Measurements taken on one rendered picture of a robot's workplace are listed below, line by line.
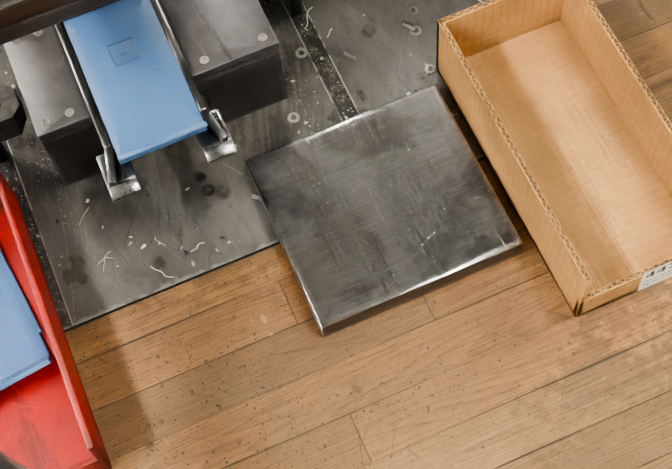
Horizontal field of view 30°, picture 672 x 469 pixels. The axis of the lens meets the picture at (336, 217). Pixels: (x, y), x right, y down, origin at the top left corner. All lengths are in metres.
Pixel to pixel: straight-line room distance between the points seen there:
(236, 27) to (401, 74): 0.16
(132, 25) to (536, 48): 0.34
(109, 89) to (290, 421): 0.29
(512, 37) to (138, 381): 0.42
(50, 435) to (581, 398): 0.40
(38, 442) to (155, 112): 0.26
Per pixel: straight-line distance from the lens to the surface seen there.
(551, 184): 1.02
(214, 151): 0.95
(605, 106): 1.06
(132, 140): 0.96
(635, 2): 1.13
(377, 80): 1.07
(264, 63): 1.01
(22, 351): 1.00
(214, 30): 1.01
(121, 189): 0.95
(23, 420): 0.99
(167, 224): 1.02
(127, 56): 1.00
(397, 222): 0.98
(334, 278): 0.97
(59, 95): 1.00
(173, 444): 0.96
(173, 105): 0.97
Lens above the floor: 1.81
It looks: 64 degrees down
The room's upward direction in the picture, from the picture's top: 8 degrees counter-clockwise
